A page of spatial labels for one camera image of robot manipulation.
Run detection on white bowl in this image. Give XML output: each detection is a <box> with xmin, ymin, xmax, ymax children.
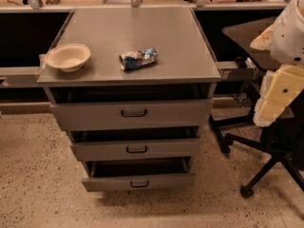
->
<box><xmin>45</xmin><ymin>43</ymin><xmax>91</xmax><ymax>72</ymax></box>

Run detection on crumpled blue chip bag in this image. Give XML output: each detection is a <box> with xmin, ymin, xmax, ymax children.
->
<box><xmin>119</xmin><ymin>47</ymin><xmax>159</xmax><ymax>71</ymax></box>

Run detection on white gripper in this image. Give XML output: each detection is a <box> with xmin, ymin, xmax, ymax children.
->
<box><xmin>249</xmin><ymin>25</ymin><xmax>304</xmax><ymax>123</ymax></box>

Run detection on grey top drawer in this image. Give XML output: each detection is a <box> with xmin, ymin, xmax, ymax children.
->
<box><xmin>51</xmin><ymin>84</ymin><xmax>213</xmax><ymax>131</ymax></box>

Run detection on black office chair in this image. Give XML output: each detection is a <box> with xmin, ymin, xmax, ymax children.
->
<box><xmin>210</xmin><ymin>14</ymin><xmax>304</xmax><ymax>199</ymax></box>

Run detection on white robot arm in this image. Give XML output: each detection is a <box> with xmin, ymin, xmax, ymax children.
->
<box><xmin>250</xmin><ymin>0</ymin><xmax>304</xmax><ymax>127</ymax></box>

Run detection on grey bottom drawer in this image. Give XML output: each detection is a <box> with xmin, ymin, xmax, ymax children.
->
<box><xmin>82</xmin><ymin>157</ymin><xmax>196</xmax><ymax>192</ymax></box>

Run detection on grey drawer cabinet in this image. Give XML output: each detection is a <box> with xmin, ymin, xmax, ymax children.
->
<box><xmin>36</xmin><ymin>6</ymin><xmax>222</xmax><ymax>176</ymax></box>

